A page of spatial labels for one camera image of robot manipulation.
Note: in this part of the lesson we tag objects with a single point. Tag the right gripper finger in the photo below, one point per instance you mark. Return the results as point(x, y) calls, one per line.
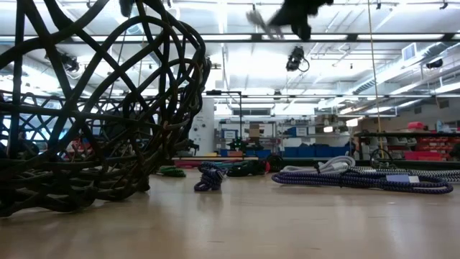
point(257, 18)

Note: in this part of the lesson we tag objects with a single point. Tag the blue pen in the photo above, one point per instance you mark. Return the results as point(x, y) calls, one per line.
point(231, 163)

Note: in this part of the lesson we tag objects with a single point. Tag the dark brown woven wicker basket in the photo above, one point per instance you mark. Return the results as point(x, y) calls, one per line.
point(90, 180)

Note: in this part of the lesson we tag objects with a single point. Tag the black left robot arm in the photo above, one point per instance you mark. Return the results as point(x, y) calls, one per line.
point(125, 7)

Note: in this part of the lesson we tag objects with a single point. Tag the metal storage shelving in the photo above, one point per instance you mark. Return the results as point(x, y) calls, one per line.
point(251, 133)

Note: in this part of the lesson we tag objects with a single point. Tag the white cabinet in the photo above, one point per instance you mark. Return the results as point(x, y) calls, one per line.
point(201, 126)

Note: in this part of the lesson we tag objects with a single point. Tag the row of blue bins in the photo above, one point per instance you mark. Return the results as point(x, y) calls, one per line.
point(316, 151)

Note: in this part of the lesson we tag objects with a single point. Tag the black shelf with red bins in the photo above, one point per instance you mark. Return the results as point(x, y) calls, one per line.
point(413, 144)

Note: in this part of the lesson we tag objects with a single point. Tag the black ceiling camera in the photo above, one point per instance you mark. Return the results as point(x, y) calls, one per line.
point(70, 63)
point(295, 59)

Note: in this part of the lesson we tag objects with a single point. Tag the black ceiling duct fitting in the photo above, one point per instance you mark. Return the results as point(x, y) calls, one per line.
point(435, 64)

